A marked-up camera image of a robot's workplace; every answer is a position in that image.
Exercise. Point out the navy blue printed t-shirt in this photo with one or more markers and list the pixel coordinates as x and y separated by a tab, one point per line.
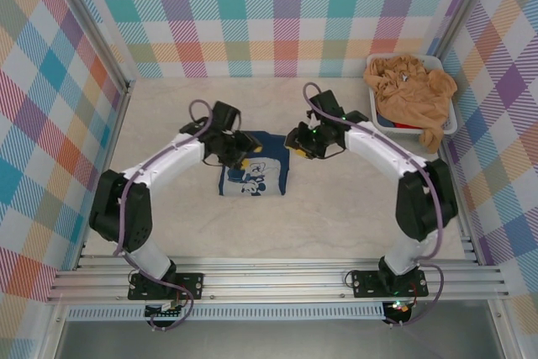
269	178

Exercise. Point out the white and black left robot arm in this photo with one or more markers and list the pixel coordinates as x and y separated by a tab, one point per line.
168	157

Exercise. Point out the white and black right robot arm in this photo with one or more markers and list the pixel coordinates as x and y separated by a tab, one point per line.
378	144

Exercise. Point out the blue garment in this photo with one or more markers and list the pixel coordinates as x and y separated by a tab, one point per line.
384	120

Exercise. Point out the red garment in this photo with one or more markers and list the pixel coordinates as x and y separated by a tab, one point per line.
407	125

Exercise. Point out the tan t-shirt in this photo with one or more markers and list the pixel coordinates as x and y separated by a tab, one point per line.
412	94

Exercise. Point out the white plastic basket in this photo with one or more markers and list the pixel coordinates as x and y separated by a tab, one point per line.
449	123

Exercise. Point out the grey metal base panel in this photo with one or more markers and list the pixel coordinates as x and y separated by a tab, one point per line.
273	342

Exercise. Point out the aluminium side rail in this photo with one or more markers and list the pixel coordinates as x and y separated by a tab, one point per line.
468	245
116	132

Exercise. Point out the aluminium mounting rail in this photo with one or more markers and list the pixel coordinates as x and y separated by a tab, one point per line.
273	279

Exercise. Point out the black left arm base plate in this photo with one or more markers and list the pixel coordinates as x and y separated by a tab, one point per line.
189	285

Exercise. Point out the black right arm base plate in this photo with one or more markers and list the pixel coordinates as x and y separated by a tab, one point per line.
365	283

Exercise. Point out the aluminium frame post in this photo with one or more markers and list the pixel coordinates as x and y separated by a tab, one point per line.
462	6
94	18

